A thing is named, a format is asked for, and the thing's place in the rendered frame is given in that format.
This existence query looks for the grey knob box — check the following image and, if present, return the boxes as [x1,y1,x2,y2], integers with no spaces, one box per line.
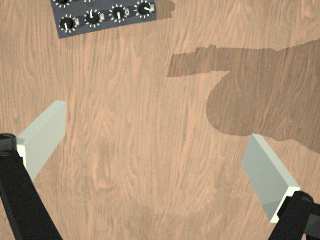
[50,0,158,39]

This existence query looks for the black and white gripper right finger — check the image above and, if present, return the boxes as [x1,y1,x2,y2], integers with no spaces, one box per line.
[241,133,320,240]

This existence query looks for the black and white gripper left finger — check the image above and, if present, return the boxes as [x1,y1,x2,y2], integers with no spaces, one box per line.
[0,100,66,240]

